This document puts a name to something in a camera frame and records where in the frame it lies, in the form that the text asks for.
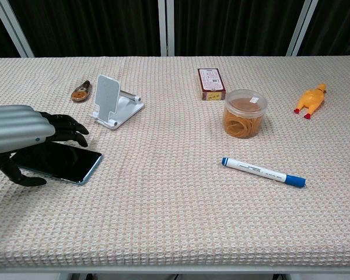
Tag beige waffle-weave tablecloth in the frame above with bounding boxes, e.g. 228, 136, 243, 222
0, 55, 350, 267

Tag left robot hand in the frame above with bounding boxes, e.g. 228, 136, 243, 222
0, 104, 90, 187

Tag black smartphone with blue edge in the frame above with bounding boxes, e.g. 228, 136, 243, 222
10, 141, 103, 186

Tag yellow rubber chicken toy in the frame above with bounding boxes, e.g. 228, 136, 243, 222
293, 83, 328, 120

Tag black curtain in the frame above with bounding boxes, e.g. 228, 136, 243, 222
0, 0, 350, 59

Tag clear jar of rubber bands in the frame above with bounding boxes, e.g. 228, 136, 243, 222
222, 89, 268, 139

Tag brown correction tape dispenser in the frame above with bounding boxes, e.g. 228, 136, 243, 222
71, 80, 91, 103

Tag white folding phone stand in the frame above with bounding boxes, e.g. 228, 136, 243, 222
90, 74, 145, 130

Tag blue and white marker pen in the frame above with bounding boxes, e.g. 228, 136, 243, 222
221, 157, 307, 188

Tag white metal frame post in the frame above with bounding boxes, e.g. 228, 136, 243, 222
285, 0, 320, 57
157, 0, 176, 57
0, 0, 35, 58

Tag red and white cardboard box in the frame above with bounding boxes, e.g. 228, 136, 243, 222
197, 68, 226, 101

